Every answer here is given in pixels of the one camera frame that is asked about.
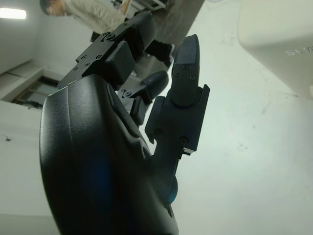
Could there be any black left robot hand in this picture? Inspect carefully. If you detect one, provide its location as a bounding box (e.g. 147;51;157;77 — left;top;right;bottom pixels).
38;12;211;235

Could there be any person in dark trousers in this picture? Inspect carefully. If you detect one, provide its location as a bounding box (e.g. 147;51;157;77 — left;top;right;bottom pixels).
40;0;176;68

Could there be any white two-slot toaster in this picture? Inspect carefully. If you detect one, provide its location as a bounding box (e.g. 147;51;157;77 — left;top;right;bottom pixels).
237;0;313;97

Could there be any wooden framed window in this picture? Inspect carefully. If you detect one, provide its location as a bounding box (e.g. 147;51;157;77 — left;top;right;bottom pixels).
9;75;61;108

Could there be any ceiling light panel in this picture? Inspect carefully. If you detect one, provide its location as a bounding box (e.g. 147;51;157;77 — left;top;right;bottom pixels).
0;7;32;19

